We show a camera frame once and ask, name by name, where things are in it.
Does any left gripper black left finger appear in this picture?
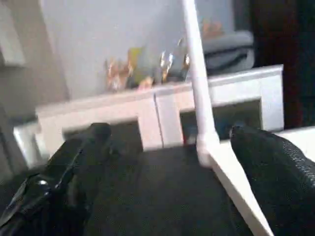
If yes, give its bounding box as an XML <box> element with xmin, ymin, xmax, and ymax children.
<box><xmin>0</xmin><ymin>122</ymin><xmax>113</xmax><ymax>236</ymax></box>

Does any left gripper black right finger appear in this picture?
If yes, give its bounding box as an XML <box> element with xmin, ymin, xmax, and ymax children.
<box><xmin>229</xmin><ymin>125</ymin><xmax>315</xmax><ymax>236</ymax></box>

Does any white plastic table top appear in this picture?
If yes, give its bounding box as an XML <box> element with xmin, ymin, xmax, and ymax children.
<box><xmin>196</xmin><ymin>126</ymin><xmax>315</xmax><ymax>236</ymax></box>

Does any white plastic table leg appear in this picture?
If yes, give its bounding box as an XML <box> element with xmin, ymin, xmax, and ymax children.
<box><xmin>181</xmin><ymin>0</ymin><xmax>220</xmax><ymax>149</ymax></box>

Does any black work mat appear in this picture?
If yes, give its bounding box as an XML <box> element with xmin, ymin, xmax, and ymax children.
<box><xmin>0</xmin><ymin>144</ymin><xmax>254</xmax><ymax>236</ymax></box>

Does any white sideboard with glass doors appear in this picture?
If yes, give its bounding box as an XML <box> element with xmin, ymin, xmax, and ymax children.
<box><xmin>13</xmin><ymin>63</ymin><xmax>285</xmax><ymax>154</ymax></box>

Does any spotted plush toy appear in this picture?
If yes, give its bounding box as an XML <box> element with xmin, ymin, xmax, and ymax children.
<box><xmin>105</xmin><ymin>56</ymin><xmax>130</xmax><ymax>92</ymax></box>

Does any beige plush toy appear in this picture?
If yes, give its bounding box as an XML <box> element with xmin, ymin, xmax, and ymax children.
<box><xmin>139</xmin><ymin>75</ymin><xmax>155</xmax><ymax>89</ymax></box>

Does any dark green plush toy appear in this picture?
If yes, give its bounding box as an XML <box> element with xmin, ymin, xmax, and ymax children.
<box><xmin>127</xmin><ymin>46</ymin><xmax>149</xmax><ymax>86</ymax></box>

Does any round grey appliance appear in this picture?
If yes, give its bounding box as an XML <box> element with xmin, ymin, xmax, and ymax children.
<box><xmin>203</xmin><ymin>31</ymin><xmax>254</xmax><ymax>72</ymax></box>

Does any bag of black parts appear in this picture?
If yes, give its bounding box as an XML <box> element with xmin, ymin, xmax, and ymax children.
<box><xmin>159</xmin><ymin>36</ymin><xmax>190</xmax><ymax>82</ymax></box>

